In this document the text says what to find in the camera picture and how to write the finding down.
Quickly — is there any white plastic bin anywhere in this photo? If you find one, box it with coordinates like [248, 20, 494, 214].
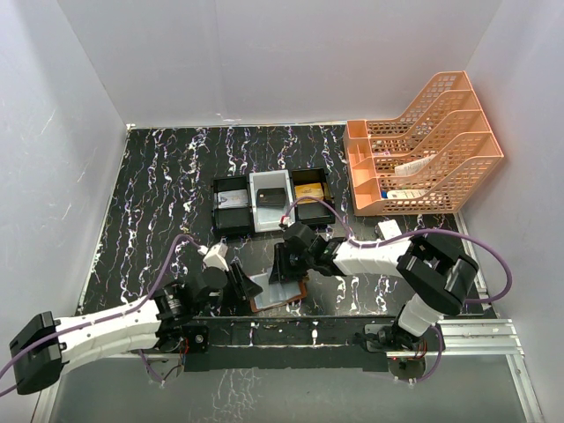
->
[249, 170, 294, 234]

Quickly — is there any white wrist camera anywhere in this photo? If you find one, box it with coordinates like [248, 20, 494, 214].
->
[197, 242, 230, 271]
[278, 214, 295, 231]

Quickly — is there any white paper in organizer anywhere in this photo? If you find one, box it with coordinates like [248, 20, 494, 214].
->
[394, 154, 435, 177]

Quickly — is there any silver credit card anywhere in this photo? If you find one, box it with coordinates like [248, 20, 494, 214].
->
[215, 189, 249, 210]

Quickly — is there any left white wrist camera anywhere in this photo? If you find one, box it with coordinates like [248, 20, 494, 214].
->
[197, 242, 230, 271]

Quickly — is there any brown leather card holder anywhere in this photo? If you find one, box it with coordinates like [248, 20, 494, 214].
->
[250, 273, 307, 313]

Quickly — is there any black plastic bin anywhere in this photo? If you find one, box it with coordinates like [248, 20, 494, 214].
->
[211, 175, 254, 238]

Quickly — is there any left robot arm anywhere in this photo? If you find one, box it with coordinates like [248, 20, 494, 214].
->
[1, 263, 263, 396]

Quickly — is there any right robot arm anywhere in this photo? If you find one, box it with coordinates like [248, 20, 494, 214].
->
[269, 222, 479, 351]

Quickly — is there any orange mesh file organizer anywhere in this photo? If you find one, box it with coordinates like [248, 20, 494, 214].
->
[344, 70, 504, 216]

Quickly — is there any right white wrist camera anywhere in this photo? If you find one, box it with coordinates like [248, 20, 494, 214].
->
[278, 214, 295, 231]

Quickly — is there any black bin with gold card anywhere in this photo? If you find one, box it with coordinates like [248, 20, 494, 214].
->
[291, 167, 336, 228]

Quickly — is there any white phone box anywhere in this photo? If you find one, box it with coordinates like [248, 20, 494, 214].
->
[377, 219, 402, 241]

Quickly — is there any white blue item in organizer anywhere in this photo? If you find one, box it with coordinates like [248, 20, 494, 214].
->
[382, 189, 427, 200]

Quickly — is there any gold credit card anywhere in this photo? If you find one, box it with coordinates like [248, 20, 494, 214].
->
[294, 182, 330, 204]

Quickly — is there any black credit card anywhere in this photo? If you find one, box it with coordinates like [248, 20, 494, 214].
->
[256, 187, 287, 208]

